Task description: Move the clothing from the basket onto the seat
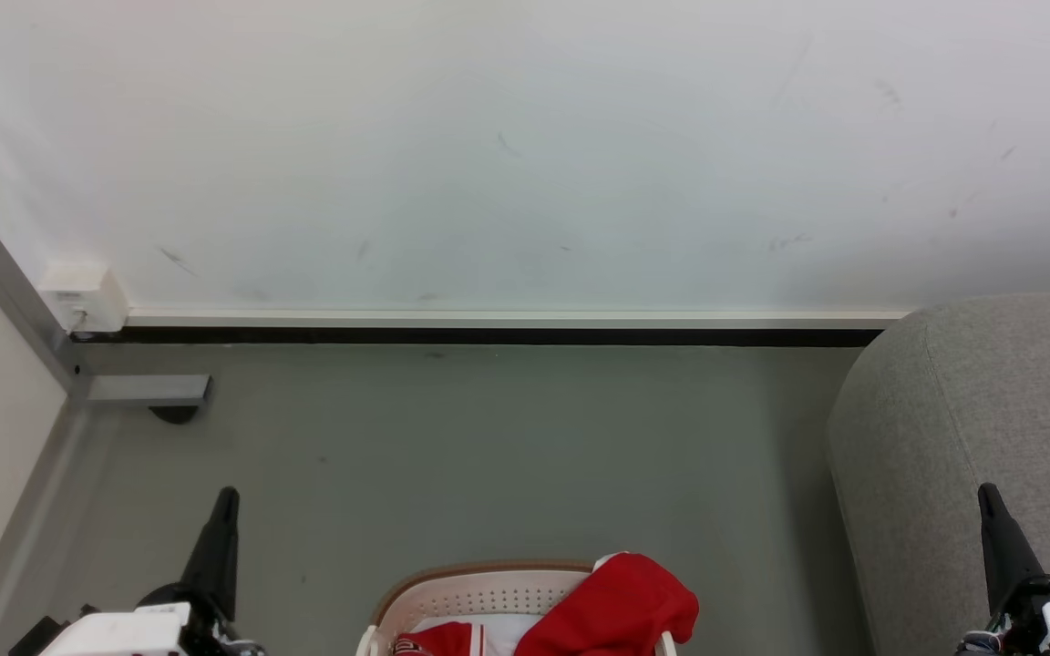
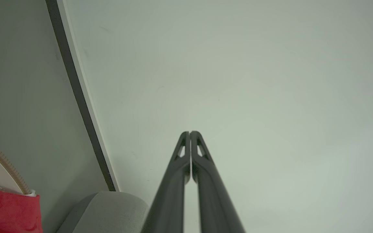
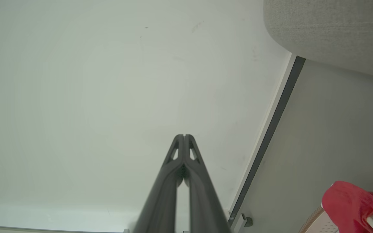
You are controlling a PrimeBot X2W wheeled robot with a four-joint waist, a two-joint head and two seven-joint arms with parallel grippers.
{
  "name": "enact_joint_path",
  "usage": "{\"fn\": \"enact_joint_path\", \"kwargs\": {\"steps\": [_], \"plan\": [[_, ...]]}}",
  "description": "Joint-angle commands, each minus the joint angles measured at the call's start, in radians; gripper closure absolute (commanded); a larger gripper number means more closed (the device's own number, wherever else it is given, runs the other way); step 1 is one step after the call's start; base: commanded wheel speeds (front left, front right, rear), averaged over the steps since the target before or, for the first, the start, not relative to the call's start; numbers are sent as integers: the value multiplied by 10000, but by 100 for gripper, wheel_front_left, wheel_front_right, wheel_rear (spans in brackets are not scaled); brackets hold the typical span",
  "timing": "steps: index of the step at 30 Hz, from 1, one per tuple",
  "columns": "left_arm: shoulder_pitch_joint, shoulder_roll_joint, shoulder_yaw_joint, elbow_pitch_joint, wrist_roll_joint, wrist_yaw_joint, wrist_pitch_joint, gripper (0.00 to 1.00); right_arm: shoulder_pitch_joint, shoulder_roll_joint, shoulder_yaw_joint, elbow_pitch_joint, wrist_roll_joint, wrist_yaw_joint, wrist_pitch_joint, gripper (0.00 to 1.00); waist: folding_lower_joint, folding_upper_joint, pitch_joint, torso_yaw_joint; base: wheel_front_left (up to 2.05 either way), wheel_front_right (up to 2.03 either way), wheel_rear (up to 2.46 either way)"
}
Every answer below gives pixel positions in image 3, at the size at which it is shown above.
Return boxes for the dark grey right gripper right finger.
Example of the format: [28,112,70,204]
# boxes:
[184,134,232,233]

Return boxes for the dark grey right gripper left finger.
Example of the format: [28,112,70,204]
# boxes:
[133,134,185,233]

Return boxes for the red garment with white stripes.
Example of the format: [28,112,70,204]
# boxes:
[322,181,373,233]

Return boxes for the white perforated laundry basket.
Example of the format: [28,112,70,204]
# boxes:
[298,205,373,233]

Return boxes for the grey fabric sofa seat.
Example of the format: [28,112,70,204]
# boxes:
[263,0,373,81]

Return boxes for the black and white baseboard strip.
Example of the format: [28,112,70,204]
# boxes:
[227,53,307,227]

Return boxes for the grey metal floor bracket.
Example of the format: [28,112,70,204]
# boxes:
[230,212,254,232]

